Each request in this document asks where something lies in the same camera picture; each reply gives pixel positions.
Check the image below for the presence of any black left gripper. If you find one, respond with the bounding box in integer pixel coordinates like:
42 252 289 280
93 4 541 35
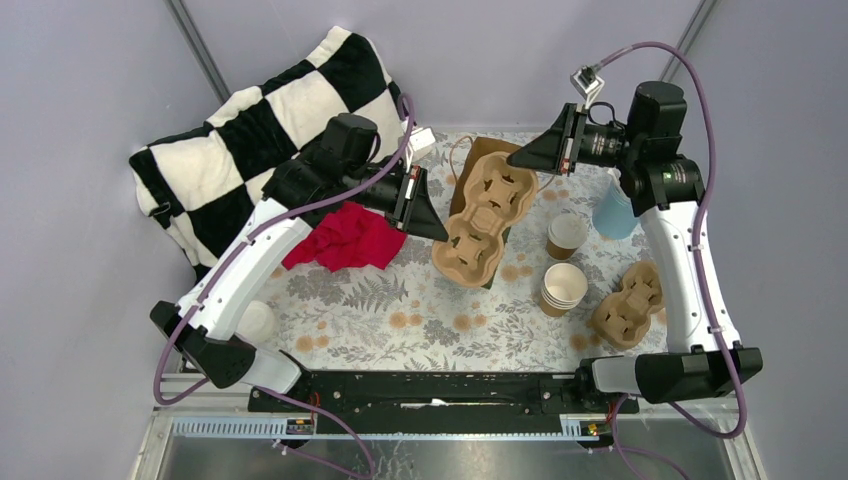
342 162 450 240

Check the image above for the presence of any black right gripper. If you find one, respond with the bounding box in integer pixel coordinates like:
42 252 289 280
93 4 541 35
506 103 641 176

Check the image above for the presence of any brown pulp cup carrier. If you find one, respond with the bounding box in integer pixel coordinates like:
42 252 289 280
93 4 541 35
431 148 540 289

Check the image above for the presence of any brown paper coffee cup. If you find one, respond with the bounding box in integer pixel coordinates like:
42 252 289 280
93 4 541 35
546 213 588 260

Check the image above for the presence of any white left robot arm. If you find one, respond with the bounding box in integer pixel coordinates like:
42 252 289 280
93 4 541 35
150 114 448 411

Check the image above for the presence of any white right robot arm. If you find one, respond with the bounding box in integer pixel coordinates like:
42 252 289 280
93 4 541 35
507 81 763 412

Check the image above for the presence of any red cloth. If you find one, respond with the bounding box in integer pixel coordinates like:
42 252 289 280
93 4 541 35
282 202 407 272

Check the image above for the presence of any blue cup of straws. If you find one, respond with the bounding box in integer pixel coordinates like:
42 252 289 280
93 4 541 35
592 176 639 240

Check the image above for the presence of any stack of brown paper cups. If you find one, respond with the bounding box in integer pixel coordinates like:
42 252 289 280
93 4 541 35
539 263 589 317

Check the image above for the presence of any floral patterned table mat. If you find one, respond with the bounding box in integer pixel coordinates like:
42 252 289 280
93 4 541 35
257 167 650 372

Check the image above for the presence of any black white checkered pillow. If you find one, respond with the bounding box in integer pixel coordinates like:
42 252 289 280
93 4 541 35
128 26 405 280

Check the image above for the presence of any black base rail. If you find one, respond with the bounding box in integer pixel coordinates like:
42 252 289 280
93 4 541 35
248 370 619 436

